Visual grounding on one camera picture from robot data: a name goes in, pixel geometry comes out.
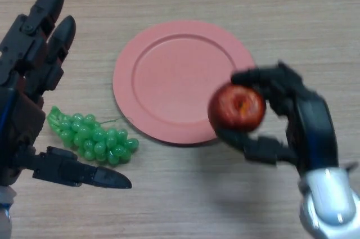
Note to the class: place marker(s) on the pink round plate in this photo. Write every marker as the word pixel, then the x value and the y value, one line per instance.
pixel 168 87

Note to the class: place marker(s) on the red apple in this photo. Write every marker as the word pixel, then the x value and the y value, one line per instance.
pixel 236 109

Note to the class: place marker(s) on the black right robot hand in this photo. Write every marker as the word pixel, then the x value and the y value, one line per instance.
pixel 312 126

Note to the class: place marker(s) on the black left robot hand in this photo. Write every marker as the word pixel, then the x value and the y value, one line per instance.
pixel 25 53

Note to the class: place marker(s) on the green grape bunch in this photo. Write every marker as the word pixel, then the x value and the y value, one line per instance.
pixel 90 139

